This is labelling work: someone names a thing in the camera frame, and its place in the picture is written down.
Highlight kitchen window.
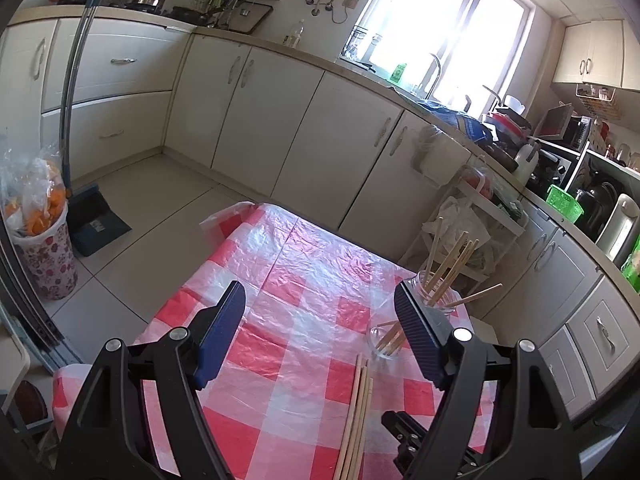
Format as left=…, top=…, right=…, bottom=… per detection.
left=342, top=0, right=536, bottom=106

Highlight blue bag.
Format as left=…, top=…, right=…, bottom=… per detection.
left=417, top=99, right=496, bottom=143

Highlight red checked plastic tablecloth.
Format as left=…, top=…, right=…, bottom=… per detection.
left=52, top=202, right=501, bottom=480

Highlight white stool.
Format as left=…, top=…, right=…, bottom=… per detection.
left=470, top=317, right=498, bottom=346

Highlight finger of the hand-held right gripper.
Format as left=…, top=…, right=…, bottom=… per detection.
left=382, top=410, right=431, bottom=480

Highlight floral trash bin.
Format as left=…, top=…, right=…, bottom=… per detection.
left=10, top=210, right=80, bottom=302

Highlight white kitchen base cabinets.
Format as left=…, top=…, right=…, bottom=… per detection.
left=0, top=7, right=640, bottom=426

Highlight green snack packet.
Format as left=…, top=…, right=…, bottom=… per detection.
left=620, top=235, right=640, bottom=293

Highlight white counter shelf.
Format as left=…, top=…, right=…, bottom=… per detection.
left=565, top=130, right=640, bottom=241

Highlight silver microwave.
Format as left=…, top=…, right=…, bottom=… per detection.
left=532, top=104, right=593, bottom=148

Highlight dark framed tray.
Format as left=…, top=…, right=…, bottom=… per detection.
left=227, top=2, right=275, bottom=35

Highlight black toaster oven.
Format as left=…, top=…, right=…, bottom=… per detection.
left=530, top=147, right=576, bottom=196

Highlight black electric kettle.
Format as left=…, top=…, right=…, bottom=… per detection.
left=570, top=180, right=621, bottom=238

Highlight white hanging wire basket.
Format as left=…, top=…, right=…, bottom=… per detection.
left=575, top=84, right=621, bottom=121

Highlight white rolling cart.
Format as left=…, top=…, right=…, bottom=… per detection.
left=400, top=165, right=528, bottom=306

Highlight white wall cabinets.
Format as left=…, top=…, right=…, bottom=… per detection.
left=550, top=20, right=640, bottom=92

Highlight clear glass jar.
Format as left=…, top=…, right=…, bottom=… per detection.
left=367, top=269, right=461, bottom=361

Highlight metal sink faucet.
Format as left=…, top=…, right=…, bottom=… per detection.
left=422, top=52, right=443, bottom=98

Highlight white plastic jug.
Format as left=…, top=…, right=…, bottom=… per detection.
left=511, top=142, right=540, bottom=186

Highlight clear hanging plastic bag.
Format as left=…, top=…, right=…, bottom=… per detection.
left=410, top=125, right=463, bottom=186

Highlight bundle of wooden chopsticks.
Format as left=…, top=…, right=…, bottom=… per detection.
left=334, top=230, right=503, bottom=480

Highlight white thermos pot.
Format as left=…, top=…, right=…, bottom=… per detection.
left=595, top=194, right=640, bottom=261

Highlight glass jars on windowsill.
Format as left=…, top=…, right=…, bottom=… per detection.
left=350, top=25, right=383, bottom=61

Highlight clear plastic bottle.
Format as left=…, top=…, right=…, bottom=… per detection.
left=282, top=20, right=306, bottom=50

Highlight green plastic basket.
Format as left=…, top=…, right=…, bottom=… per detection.
left=545, top=184, right=586, bottom=221

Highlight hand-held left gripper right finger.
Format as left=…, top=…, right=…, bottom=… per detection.
left=394, top=281, right=583, bottom=480

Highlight stack of dishes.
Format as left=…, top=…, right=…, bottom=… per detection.
left=475, top=95, right=533, bottom=171

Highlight white plastic bag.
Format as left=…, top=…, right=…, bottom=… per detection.
left=422, top=197, right=493, bottom=271

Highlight black frying pan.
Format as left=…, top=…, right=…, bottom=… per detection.
left=172, top=5, right=211, bottom=23

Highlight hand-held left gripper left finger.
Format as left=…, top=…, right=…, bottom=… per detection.
left=55, top=280, right=247, bottom=480

